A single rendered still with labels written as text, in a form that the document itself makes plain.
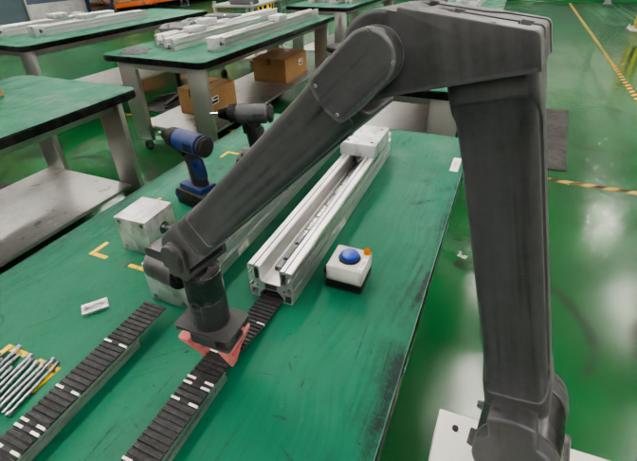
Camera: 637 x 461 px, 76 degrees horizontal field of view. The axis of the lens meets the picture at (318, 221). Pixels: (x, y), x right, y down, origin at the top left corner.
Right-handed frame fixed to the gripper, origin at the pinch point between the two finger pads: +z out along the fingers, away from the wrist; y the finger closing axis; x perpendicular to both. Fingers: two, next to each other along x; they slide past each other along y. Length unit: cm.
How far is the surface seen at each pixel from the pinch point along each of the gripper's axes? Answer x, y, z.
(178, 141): -44, 39, -17
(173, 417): 12.1, 0.2, 0.0
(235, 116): -69, 37, -16
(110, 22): -319, 347, 2
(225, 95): -267, 179, 47
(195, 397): 8.4, -1.1, -0.3
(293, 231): -34.2, 1.9, -3.2
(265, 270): -20.6, 2.0, -2.1
